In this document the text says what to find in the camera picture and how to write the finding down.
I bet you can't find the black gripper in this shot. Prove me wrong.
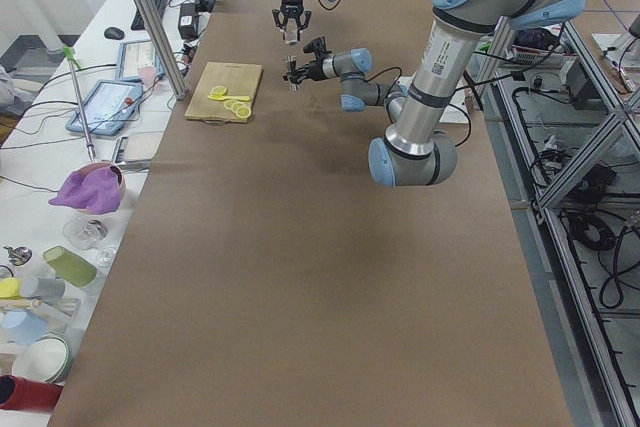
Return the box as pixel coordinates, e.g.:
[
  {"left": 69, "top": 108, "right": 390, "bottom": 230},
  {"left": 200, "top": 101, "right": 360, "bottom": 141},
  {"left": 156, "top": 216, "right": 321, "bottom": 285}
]
[
  {"left": 272, "top": 0, "right": 311, "bottom": 40},
  {"left": 283, "top": 61, "right": 326, "bottom": 83}
]

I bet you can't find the clear glass beaker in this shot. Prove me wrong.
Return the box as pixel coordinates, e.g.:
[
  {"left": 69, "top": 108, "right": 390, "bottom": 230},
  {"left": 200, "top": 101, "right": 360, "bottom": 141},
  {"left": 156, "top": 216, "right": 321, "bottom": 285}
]
[{"left": 282, "top": 28, "right": 300, "bottom": 45}]

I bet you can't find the steel jigger measuring cup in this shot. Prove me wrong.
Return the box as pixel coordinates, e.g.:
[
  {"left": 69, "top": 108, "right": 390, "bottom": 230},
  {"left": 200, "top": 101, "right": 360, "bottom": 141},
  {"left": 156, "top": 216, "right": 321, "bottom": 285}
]
[{"left": 283, "top": 55, "right": 299, "bottom": 92}]

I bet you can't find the green cup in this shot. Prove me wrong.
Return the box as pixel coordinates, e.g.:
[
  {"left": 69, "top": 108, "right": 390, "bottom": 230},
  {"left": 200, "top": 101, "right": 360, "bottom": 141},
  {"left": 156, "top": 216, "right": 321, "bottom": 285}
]
[{"left": 42, "top": 246, "right": 97, "bottom": 288}]

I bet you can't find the light blue cup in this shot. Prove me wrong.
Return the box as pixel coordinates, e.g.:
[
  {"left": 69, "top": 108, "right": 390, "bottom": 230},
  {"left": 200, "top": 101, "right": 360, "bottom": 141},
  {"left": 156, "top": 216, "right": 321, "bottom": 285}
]
[{"left": 1, "top": 310, "right": 49, "bottom": 346}]

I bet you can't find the wooden cutting board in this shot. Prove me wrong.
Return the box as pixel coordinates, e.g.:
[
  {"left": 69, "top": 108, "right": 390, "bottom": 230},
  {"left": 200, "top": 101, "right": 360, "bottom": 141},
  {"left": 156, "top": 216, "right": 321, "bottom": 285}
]
[{"left": 184, "top": 62, "right": 263, "bottom": 124}]

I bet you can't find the lemon slice front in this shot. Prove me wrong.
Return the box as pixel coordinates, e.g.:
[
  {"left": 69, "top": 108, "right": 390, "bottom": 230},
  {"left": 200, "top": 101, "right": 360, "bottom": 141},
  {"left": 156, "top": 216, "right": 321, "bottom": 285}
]
[{"left": 235, "top": 107, "right": 252, "bottom": 119}]

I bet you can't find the lemon slice top pair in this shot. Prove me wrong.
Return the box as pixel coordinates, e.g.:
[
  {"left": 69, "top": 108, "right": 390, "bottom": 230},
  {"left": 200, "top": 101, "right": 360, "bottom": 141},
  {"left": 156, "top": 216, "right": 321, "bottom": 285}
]
[{"left": 209, "top": 85, "right": 227, "bottom": 100}]

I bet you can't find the yellow plastic knife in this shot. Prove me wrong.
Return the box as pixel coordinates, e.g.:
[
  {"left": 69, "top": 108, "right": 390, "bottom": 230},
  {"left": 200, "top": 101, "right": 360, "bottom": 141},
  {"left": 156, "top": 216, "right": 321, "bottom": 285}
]
[{"left": 207, "top": 94, "right": 252, "bottom": 102}]

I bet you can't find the black keyboard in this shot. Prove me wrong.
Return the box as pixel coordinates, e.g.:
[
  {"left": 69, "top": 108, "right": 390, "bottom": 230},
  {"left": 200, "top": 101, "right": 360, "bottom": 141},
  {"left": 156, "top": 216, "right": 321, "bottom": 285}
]
[{"left": 130, "top": 0, "right": 172, "bottom": 32}]

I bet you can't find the teach pendant far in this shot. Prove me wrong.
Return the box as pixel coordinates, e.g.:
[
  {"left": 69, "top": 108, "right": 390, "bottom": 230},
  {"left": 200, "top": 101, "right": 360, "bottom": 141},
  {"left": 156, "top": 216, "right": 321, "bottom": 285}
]
[{"left": 115, "top": 39, "right": 164, "bottom": 82}]

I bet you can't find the teach pendant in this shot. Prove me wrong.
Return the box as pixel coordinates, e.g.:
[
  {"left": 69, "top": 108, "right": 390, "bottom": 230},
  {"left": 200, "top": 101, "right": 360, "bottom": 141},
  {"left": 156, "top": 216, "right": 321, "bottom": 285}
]
[
  {"left": 115, "top": 39, "right": 164, "bottom": 82},
  {"left": 83, "top": 80, "right": 144, "bottom": 136}
]

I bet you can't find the black computer mouse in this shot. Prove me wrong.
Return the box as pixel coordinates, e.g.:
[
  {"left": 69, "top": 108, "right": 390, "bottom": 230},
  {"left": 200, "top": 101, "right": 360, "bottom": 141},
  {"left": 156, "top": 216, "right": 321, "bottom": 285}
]
[{"left": 103, "top": 27, "right": 125, "bottom": 40}]

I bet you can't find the teach pendant near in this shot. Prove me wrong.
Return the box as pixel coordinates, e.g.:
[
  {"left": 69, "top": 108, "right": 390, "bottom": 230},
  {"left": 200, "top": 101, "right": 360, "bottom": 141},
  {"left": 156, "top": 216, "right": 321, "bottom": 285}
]
[{"left": 83, "top": 80, "right": 144, "bottom": 136}]

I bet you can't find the pink bowl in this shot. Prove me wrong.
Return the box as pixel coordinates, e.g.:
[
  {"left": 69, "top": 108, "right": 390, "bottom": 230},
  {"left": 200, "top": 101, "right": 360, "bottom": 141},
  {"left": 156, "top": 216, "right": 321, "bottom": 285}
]
[{"left": 80, "top": 162, "right": 125, "bottom": 214}]

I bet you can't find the long metal grabber tool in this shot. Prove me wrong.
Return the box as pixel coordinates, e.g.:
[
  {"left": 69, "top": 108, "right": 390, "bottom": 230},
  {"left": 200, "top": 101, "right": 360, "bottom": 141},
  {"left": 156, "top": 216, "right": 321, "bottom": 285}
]
[{"left": 62, "top": 44, "right": 97, "bottom": 163}]

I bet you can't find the purple cloth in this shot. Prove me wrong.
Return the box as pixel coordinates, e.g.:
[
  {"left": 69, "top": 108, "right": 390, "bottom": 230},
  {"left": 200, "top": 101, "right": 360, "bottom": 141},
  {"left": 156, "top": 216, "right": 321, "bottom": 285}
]
[{"left": 48, "top": 166, "right": 121, "bottom": 214}]

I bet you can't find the wine glass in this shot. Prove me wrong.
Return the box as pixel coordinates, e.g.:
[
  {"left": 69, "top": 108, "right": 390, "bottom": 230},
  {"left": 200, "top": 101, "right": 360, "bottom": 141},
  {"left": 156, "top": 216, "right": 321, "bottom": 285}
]
[{"left": 62, "top": 218, "right": 116, "bottom": 269}]

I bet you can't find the white bowl green rim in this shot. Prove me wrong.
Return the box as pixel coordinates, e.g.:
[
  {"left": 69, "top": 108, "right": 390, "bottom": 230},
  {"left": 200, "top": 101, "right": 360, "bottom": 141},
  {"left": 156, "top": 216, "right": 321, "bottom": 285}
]
[{"left": 11, "top": 336, "right": 71, "bottom": 384}]

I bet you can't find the red cylinder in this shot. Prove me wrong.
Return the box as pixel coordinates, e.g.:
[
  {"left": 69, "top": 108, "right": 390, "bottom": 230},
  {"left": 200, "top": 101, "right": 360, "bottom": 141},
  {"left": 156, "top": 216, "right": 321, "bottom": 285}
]
[{"left": 1, "top": 375, "right": 63, "bottom": 413}]

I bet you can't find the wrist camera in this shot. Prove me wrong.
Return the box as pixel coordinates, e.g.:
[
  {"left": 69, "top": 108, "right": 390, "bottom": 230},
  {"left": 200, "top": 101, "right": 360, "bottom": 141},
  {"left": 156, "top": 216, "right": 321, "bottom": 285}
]
[{"left": 303, "top": 36, "right": 331, "bottom": 57}]

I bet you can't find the aluminium frame post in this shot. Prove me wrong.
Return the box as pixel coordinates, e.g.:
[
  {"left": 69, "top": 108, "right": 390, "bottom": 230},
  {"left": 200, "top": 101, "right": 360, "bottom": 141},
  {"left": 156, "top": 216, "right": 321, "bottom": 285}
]
[{"left": 133, "top": 0, "right": 188, "bottom": 100}]

